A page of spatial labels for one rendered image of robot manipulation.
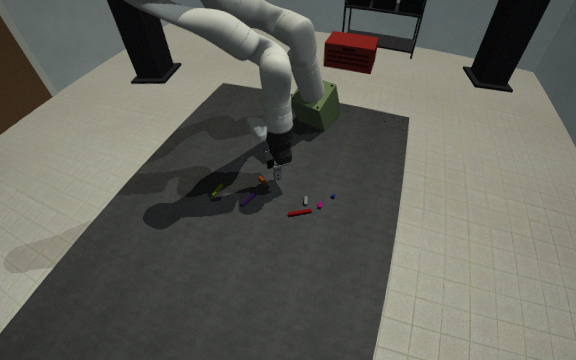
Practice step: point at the lime green rod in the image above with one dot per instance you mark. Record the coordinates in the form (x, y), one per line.
(217, 190)

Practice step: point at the purple rod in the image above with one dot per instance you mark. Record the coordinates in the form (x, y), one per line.
(247, 200)

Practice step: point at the red rod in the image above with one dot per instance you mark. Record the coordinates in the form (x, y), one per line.
(300, 212)

